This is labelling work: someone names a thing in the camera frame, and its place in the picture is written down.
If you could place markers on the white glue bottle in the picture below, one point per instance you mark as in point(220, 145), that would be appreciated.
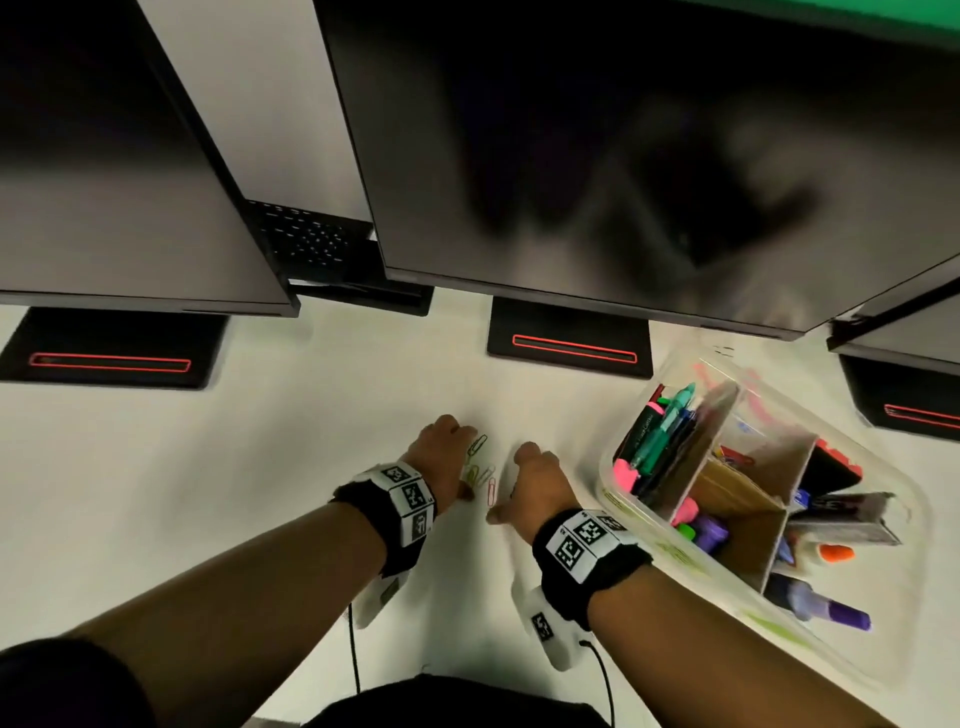
point(834, 553)

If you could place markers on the green backdrop cloth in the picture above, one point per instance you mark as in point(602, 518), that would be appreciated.
point(862, 11)

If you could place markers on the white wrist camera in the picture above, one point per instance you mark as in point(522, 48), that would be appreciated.
point(379, 600)
point(551, 634)

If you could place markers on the clear plastic storage box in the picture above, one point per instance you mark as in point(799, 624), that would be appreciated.
point(892, 615)

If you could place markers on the person's right forearm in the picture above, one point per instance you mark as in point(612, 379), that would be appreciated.
point(712, 660)

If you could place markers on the person's left hand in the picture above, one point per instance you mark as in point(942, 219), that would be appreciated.
point(442, 461)

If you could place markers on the person's black clothing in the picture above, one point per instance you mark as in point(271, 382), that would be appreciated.
point(75, 690)

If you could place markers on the person's left forearm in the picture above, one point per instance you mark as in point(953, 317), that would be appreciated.
point(240, 607)

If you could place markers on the purple stamp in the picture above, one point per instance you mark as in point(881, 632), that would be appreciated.
point(709, 535)

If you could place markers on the green stamp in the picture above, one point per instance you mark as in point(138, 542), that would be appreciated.
point(684, 532)

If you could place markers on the yellow paper clip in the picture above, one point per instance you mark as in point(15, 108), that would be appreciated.
point(471, 475)

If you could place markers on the red paper clip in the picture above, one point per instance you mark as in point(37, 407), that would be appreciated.
point(491, 493)

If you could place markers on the black stapler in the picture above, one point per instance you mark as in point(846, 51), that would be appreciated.
point(829, 469)

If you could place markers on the purple ink bottle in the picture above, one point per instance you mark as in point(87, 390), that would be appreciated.
point(814, 604)

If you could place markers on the person's right hand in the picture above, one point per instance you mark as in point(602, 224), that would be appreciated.
point(544, 495)

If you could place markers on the green paper clip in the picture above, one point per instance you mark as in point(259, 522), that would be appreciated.
point(475, 446)

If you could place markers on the black computer monitor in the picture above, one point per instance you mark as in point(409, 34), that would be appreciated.
point(907, 330)
point(600, 135)
point(112, 187)

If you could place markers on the pink stamp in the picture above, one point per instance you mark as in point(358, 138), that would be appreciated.
point(685, 512)

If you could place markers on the long black staple box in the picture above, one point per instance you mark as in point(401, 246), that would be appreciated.
point(847, 521)

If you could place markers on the white desk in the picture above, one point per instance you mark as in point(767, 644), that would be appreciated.
point(187, 465)

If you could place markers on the black marker wristband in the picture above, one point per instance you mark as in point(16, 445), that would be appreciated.
point(592, 570)
point(382, 517)

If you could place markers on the black keyboard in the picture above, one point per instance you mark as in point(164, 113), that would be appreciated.
point(307, 236)
point(375, 296)

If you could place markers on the bundle of pens and markers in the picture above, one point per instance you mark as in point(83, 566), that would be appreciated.
point(660, 442)

